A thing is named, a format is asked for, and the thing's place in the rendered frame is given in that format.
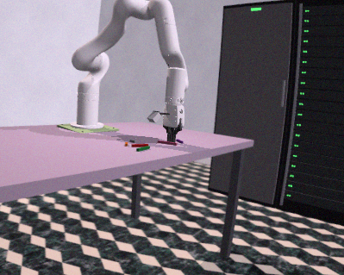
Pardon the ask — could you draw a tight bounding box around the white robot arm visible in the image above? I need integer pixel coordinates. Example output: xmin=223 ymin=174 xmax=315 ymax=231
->
xmin=70 ymin=0 xmax=188 ymax=129

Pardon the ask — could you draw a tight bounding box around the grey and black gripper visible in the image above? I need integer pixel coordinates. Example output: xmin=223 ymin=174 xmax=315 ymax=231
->
xmin=163 ymin=103 xmax=185 ymax=142

